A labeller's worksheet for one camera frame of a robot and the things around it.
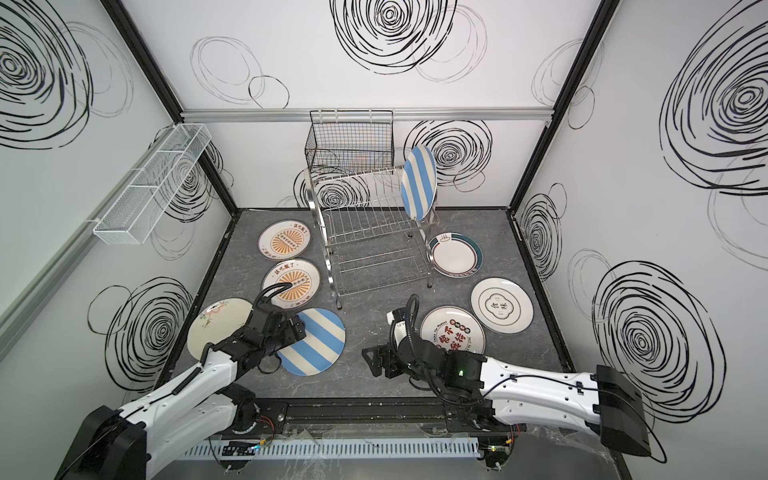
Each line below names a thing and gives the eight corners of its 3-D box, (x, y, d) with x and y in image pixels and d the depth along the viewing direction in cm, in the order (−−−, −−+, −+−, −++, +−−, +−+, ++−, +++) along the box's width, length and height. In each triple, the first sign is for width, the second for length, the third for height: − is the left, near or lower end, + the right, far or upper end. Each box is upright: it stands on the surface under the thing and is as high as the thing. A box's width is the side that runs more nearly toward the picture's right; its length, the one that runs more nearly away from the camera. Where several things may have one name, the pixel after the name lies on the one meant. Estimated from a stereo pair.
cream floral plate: (182, 328, 91) (177, 325, 89) (239, 290, 99) (236, 286, 97) (198, 358, 85) (194, 355, 83) (258, 314, 94) (255, 311, 92)
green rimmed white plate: (430, 278, 102) (430, 275, 100) (425, 236, 114) (426, 232, 112) (486, 278, 102) (487, 275, 100) (475, 236, 114) (477, 232, 112)
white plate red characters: (421, 350, 87) (422, 347, 85) (419, 310, 95) (419, 306, 93) (485, 350, 87) (487, 347, 85) (477, 310, 95) (479, 306, 93)
